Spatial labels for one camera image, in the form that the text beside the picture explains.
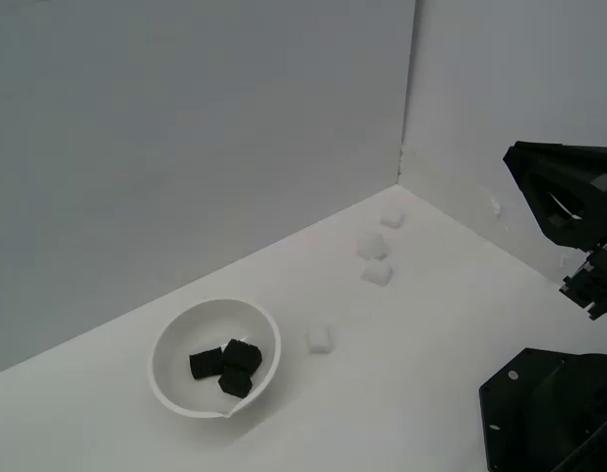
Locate small white foam cube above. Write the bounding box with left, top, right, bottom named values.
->
left=379, top=204, right=405, bottom=230
left=355, top=230, right=389, bottom=261
left=360, top=259, right=395, bottom=287
left=305, top=322, right=334, bottom=355

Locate white bowl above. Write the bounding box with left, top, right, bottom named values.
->
left=150, top=297, right=283, bottom=420

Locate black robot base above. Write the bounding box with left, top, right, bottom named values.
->
left=478, top=347, right=607, bottom=472

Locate small black foam box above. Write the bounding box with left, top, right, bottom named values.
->
left=221, top=337, right=263, bottom=376
left=217, top=367, right=254, bottom=399
left=188, top=346, right=224, bottom=383

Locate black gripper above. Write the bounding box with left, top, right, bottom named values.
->
left=503, top=141, right=607, bottom=322

